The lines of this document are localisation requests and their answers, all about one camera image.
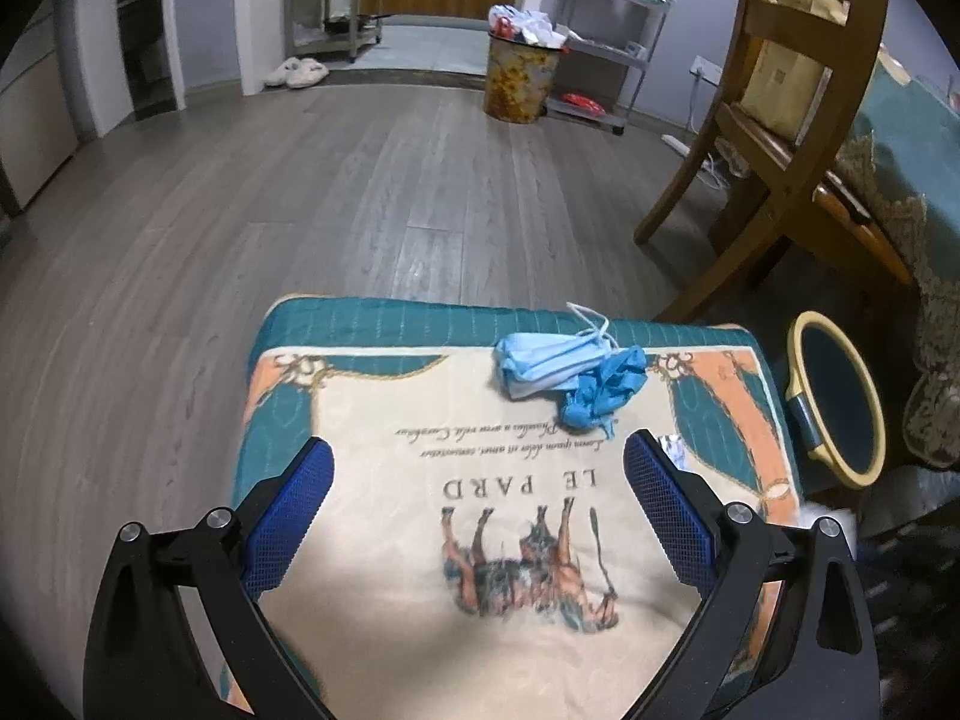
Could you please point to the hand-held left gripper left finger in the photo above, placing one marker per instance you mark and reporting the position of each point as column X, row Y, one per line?
column 289, row 532

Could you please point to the printed cushion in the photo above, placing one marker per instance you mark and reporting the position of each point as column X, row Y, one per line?
column 420, row 405

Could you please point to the wooden chair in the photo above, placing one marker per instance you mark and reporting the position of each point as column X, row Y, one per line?
column 780, row 180

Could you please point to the teal lace-trimmed tablecloth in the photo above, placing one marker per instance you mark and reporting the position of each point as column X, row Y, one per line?
column 907, row 150

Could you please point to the brown paper bag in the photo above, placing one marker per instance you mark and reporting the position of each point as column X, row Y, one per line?
column 784, row 79

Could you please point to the wall socket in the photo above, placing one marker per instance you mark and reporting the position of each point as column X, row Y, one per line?
column 705, row 70

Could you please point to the floral trash can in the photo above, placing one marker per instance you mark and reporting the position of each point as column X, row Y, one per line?
column 517, row 82

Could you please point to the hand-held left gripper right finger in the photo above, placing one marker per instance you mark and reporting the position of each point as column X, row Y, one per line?
column 667, row 510

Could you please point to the blue glove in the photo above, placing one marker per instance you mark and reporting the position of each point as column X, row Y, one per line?
column 600, row 390

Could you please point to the blue face mask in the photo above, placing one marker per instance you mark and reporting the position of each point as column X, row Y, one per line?
column 540, row 364

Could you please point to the white power strip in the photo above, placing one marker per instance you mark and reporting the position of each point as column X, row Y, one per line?
column 677, row 143

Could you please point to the white plastic bag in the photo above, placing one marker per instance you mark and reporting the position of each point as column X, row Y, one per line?
column 536, row 26

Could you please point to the silver foil wrapper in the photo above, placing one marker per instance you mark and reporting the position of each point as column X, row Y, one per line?
column 675, row 454

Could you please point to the black frying pan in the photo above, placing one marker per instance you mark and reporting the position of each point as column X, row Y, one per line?
column 352, row 22

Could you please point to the orange red packet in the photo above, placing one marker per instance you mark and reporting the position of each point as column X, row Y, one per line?
column 581, row 102

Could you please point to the white cabinet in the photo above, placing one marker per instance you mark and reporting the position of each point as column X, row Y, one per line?
column 34, row 135

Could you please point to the teal bin with yellow rim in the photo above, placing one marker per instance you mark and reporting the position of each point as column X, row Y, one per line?
column 832, row 405

